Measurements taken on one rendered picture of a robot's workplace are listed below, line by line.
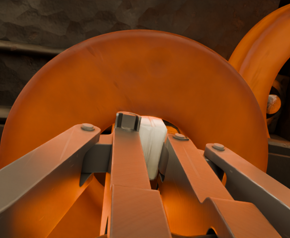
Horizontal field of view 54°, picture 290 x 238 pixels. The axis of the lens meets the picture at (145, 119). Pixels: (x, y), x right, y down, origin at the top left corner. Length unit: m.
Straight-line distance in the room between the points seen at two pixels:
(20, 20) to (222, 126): 0.23
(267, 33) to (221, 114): 0.10
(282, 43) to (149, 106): 0.14
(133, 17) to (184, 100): 0.17
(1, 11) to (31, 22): 0.03
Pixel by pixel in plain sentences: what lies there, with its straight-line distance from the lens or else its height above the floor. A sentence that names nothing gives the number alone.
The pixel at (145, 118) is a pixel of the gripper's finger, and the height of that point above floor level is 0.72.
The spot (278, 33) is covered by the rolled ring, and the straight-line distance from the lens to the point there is 0.25.
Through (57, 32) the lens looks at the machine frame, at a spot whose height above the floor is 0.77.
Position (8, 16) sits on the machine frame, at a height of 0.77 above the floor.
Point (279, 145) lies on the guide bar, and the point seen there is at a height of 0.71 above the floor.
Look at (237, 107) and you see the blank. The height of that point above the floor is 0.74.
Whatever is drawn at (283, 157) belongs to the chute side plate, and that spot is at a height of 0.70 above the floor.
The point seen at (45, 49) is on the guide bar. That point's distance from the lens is 0.30.
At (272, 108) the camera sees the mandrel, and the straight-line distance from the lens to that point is 0.37.
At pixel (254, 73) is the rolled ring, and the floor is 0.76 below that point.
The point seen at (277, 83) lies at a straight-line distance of 0.39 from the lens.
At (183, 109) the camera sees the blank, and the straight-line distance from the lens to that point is 0.16.
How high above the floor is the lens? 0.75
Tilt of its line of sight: 10 degrees down
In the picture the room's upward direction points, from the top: 12 degrees clockwise
